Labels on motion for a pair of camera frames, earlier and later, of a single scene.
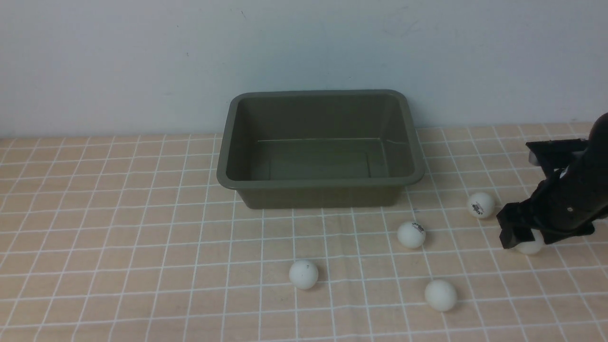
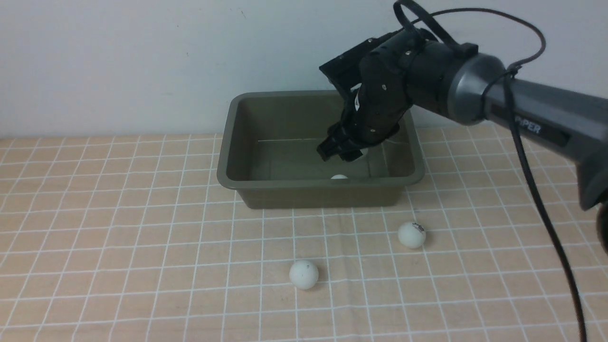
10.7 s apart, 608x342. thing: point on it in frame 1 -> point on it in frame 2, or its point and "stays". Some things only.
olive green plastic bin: [318, 149] stays
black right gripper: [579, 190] -> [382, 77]
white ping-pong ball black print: [411, 234] stays
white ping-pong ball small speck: [303, 274] stays
